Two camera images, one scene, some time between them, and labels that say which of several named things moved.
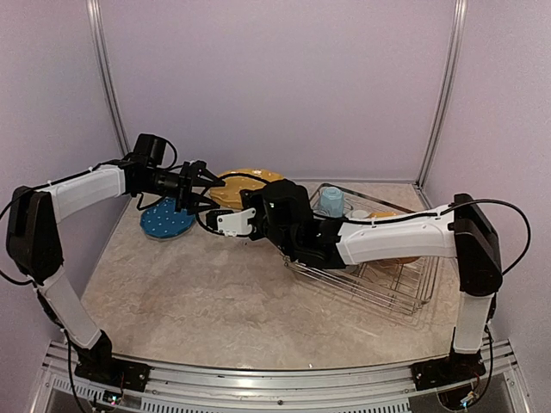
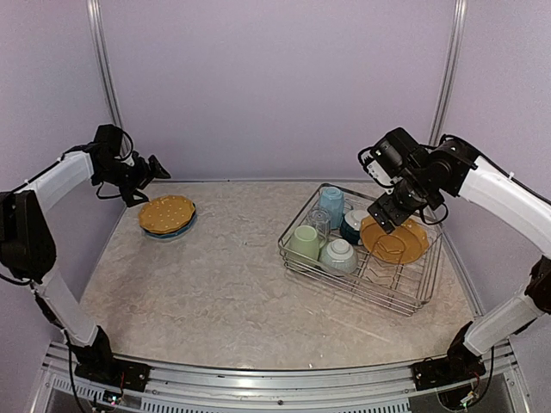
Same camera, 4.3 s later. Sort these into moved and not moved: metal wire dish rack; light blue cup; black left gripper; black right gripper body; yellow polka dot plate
Moved: black right gripper body; black left gripper; yellow polka dot plate
Not moved: metal wire dish rack; light blue cup
